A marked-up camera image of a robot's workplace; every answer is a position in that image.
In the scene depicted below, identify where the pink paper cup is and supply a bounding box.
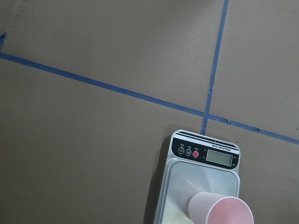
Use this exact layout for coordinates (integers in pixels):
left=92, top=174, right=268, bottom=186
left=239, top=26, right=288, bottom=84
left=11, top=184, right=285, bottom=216
left=188, top=192, right=254, bottom=224

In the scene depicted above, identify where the digital kitchen scale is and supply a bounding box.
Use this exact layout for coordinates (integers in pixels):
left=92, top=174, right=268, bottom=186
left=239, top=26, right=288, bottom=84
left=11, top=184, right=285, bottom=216
left=153, top=130, right=241, bottom=224

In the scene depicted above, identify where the blue tape line crosswise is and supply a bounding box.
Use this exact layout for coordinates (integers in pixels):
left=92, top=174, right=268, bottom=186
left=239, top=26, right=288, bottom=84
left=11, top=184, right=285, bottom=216
left=0, top=53, right=299, bottom=145

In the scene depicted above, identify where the blue tape centre line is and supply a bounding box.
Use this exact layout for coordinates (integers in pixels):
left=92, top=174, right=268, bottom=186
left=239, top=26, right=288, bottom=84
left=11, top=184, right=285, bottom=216
left=200, top=0, right=229, bottom=135

